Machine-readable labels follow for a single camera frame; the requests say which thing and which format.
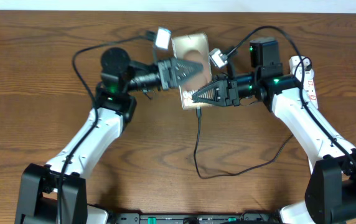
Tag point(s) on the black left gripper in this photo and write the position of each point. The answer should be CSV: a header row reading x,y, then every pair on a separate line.
x,y
172,66

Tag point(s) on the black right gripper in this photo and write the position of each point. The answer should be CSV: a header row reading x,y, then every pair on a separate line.
x,y
221,97

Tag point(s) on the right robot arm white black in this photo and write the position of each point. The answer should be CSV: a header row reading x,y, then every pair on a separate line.
x,y
331,192

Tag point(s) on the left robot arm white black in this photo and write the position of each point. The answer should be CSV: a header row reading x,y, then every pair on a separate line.
x,y
56,192

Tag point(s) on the white power strip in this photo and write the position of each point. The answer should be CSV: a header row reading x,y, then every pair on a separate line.
x,y
296,69

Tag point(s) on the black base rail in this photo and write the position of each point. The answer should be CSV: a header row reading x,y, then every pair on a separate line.
x,y
136,218

